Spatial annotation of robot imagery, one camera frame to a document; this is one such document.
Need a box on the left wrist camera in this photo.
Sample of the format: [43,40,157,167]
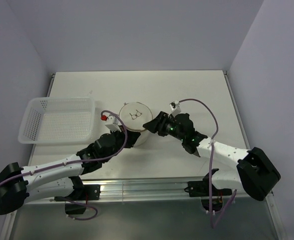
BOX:
[105,114,121,132]

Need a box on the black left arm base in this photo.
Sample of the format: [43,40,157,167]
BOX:
[54,184,100,218]

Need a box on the aluminium mounting rail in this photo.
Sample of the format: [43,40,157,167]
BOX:
[10,174,274,206]

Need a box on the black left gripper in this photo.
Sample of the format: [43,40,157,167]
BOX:
[103,124,140,162]

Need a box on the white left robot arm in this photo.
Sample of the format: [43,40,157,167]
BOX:
[0,130,140,215]

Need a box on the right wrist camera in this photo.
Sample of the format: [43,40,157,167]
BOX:
[169,100,181,118]

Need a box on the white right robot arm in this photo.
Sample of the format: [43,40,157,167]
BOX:
[143,111,281,201]

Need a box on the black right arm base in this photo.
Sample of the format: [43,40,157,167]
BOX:
[184,180,233,197]

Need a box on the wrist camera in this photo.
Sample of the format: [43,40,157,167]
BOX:
[169,100,181,118]
[105,114,121,132]

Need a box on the white plastic laundry basket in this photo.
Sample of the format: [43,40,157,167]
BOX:
[18,96,96,145]

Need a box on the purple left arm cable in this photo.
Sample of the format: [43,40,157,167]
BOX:
[0,109,129,222]

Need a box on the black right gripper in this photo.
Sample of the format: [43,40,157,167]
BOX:
[143,110,185,142]

